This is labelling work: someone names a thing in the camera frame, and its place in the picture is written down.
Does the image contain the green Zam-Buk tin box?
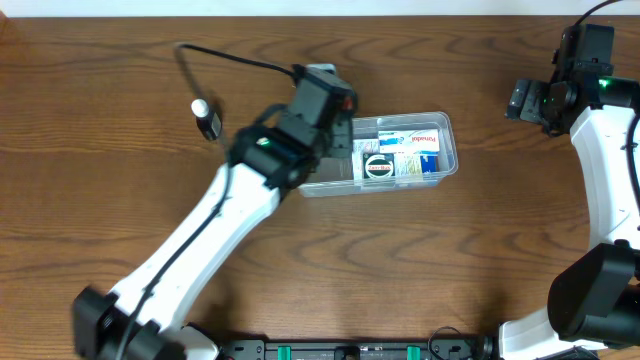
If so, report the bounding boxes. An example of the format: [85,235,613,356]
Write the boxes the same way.
[362,153,395,179]

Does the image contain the dark bottle with white cap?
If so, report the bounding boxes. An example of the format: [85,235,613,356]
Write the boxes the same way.
[191,99,222,141]

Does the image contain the clear plastic container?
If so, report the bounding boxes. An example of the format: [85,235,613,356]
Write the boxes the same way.
[300,112,458,197]

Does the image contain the white blue medicine box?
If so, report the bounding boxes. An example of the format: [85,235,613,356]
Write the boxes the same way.
[352,139,437,181]

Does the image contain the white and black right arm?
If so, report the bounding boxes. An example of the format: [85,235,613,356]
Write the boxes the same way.
[497,75,639,359]

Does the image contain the white blue Panadol box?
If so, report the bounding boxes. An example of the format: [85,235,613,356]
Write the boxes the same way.
[378,129,440,155]

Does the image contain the black mounting rail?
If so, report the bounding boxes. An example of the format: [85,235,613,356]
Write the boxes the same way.
[219,338,599,360]

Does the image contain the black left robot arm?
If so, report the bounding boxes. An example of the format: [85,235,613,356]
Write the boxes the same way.
[71,64,357,359]

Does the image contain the grey wrist camera, left arm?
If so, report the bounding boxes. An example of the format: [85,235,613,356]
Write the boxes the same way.
[307,64,337,75]

